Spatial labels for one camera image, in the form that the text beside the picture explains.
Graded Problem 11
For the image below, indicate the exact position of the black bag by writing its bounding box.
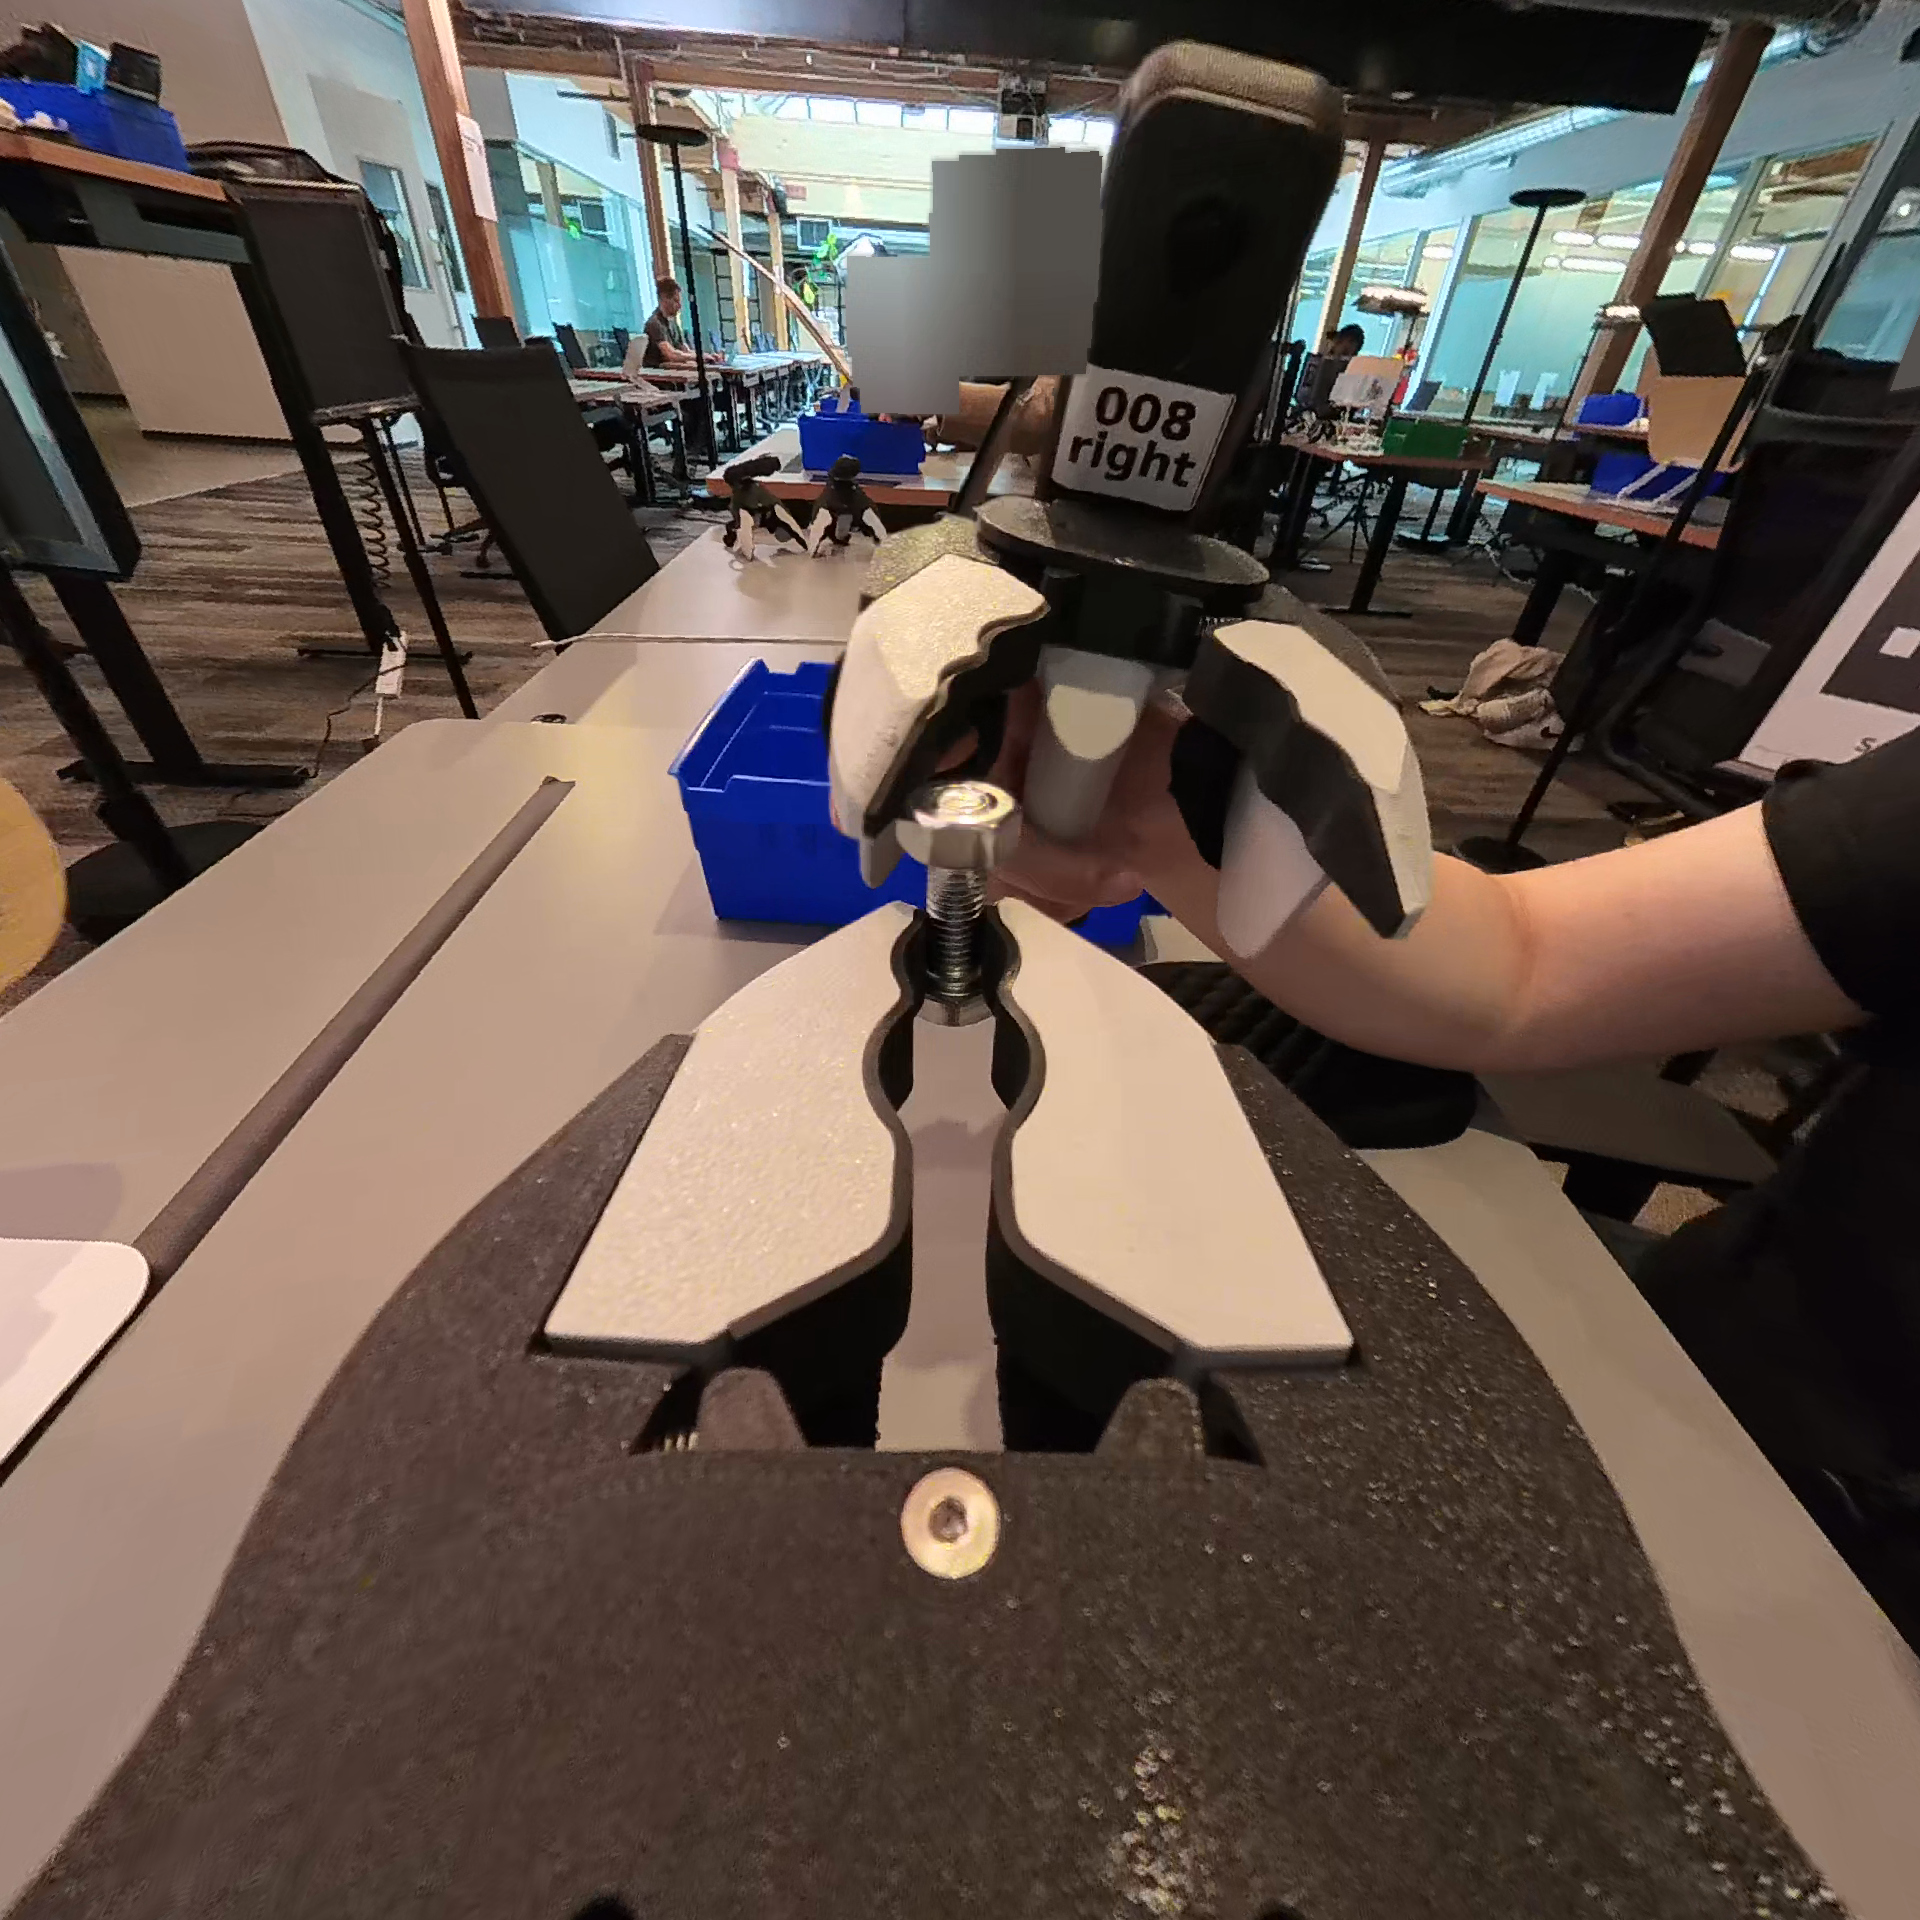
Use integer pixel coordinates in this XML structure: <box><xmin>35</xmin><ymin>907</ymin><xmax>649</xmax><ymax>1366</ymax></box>
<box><xmin>184</xmin><ymin>140</ymin><xmax>357</xmax><ymax>196</ymax></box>

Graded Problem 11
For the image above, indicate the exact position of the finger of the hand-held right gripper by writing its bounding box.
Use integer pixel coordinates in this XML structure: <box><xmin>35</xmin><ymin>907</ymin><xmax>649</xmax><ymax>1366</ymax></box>
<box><xmin>1182</xmin><ymin>615</ymin><xmax>1437</xmax><ymax>941</ymax></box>
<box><xmin>827</xmin><ymin>550</ymin><xmax>1056</xmax><ymax>889</ymax></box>

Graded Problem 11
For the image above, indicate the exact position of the wooden top office desk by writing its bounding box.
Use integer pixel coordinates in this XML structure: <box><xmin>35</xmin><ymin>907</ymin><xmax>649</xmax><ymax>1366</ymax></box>
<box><xmin>0</xmin><ymin>129</ymin><xmax>309</xmax><ymax>443</ymax></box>

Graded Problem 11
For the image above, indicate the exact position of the person's right hand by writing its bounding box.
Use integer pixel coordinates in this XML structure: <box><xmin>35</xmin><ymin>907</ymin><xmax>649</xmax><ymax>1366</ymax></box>
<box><xmin>961</xmin><ymin>682</ymin><xmax>1278</xmax><ymax>929</ymax></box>

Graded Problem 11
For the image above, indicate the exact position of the person's right forearm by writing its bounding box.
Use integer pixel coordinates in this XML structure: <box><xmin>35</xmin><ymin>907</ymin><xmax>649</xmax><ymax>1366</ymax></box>
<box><xmin>1224</xmin><ymin>802</ymin><xmax>1874</xmax><ymax>1077</ymax></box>

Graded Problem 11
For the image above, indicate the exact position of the small blue bin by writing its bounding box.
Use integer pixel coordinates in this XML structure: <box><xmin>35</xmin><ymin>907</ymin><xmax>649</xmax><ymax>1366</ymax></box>
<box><xmin>795</xmin><ymin>399</ymin><xmax>936</xmax><ymax>481</ymax></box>
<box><xmin>0</xmin><ymin>76</ymin><xmax>193</xmax><ymax>169</ymax></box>

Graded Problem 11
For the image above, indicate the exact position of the white printed sign board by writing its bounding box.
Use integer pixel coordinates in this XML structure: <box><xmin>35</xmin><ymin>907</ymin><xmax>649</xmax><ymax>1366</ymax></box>
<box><xmin>1739</xmin><ymin>481</ymin><xmax>1920</xmax><ymax>775</ymax></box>

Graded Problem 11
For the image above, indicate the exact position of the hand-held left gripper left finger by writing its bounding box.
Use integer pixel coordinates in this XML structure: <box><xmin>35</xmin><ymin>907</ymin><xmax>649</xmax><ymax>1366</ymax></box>
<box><xmin>540</xmin><ymin>895</ymin><xmax>923</xmax><ymax>1370</ymax></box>

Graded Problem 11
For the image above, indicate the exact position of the wooden backboard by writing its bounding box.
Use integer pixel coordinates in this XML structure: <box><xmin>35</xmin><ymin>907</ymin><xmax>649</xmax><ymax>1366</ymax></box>
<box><xmin>0</xmin><ymin>777</ymin><xmax>70</xmax><ymax>994</ymax></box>

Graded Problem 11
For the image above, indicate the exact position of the blue plastic bin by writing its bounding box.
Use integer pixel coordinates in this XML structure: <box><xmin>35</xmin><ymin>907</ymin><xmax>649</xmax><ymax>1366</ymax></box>
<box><xmin>667</xmin><ymin>657</ymin><xmax>1168</xmax><ymax>954</ymax></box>

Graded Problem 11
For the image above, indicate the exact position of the steel hex bolt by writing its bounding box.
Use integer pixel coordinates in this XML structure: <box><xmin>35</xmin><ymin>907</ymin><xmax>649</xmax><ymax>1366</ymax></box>
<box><xmin>918</xmin><ymin>783</ymin><xmax>1004</xmax><ymax>1033</ymax></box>

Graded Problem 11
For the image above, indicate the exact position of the black panel stand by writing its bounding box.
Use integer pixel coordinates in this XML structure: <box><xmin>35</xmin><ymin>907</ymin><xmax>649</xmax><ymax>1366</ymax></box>
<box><xmin>224</xmin><ymin>177</ymin><xmax>483</xmax><ymax>723</ymax></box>
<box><xmin>397</xmin><ymin>343</ymin><xmax>666</xmax><ymax>643</ymax></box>

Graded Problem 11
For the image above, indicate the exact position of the white cloth heap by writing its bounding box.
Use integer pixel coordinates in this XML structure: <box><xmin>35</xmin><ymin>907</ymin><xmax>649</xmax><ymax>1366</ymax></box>
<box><xmin>1419</xmin><ymin>637</ymin><xmax>1579</xmax><ymax>753</ymax></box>

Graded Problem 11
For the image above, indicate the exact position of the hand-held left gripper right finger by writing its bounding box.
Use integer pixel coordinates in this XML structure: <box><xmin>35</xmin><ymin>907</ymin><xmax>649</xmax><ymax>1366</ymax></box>
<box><xmin>989</xmin><ymin>895</ymin><xmax>1360</xmax><ymax>1373</ymax></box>

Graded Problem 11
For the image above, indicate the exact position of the white cord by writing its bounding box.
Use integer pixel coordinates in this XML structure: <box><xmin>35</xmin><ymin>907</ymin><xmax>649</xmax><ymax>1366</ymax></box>
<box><xmin>529</xmin><ymin>628</ymin><xmax>850</xmax><ymax>654</ymax></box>

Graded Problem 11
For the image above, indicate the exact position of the steel hex nut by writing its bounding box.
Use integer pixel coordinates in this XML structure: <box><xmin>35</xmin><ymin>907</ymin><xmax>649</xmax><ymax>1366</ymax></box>
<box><xmin>897</xmin><ymin>779</ymin><xmax>1025</xmax><ymax>874</ymax></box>

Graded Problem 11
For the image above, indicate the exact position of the dark framed panel on stand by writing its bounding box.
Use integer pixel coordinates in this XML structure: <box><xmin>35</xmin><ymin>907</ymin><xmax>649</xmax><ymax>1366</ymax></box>
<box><xmin>0</xmin><ymin>241</ymin><xmax>309</xmax><ymax>909</ymax></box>

